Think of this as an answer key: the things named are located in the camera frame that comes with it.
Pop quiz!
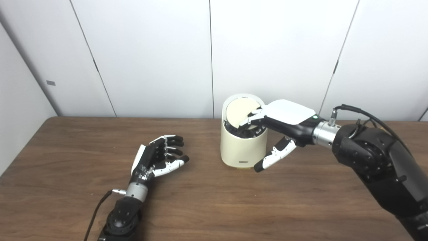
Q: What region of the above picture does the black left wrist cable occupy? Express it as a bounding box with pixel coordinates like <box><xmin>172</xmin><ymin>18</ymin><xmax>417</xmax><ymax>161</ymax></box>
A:
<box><xmin>83</xmin><ymin>189</ymin><xmax>127</xmax><ymax>241</ymax></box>

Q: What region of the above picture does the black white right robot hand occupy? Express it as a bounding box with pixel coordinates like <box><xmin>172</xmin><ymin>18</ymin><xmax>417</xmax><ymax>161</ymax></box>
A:
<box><xmin>240</xmin><ymin>99</ymin><xmax>325</xmax><ymax>173</ymax></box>

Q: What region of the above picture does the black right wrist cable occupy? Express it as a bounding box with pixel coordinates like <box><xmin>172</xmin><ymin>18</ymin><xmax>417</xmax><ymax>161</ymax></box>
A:
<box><xmin>329</xmin><ymin>104</ymin><xmax>412</xmax><ymax>154</ymax></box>

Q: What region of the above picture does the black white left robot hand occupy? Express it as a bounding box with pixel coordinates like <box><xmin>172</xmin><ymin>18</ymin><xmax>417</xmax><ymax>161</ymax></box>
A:
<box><xmin>130</xmin><ymin>135</ymin><xmax>190</xmax><ymax>184</ymax></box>

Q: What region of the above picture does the cream round bin lid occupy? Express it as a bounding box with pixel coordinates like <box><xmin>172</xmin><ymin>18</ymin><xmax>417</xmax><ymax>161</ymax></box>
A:
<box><xmin>226</xmin><ymin>98</ymin><xmax>262</xmax><ymax>129</ymax></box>

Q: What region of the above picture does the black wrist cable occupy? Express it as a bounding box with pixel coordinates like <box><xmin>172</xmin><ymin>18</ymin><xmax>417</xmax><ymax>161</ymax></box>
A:
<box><xmin>83</xmin><ymin>189</ymin><xmax>127</xmax><ymax>241</ymax></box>
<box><xmin>329</xmin><ymin>104</ymin><xmax>412</xmax><ymax>154</ymax></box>

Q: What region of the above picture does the cream-colored bin body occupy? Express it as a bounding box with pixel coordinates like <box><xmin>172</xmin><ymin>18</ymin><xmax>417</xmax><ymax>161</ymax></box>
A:
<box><xmin>220</xmin><ymin>94</ymin><xmax>268</xmax><ymax>169</ymax></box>

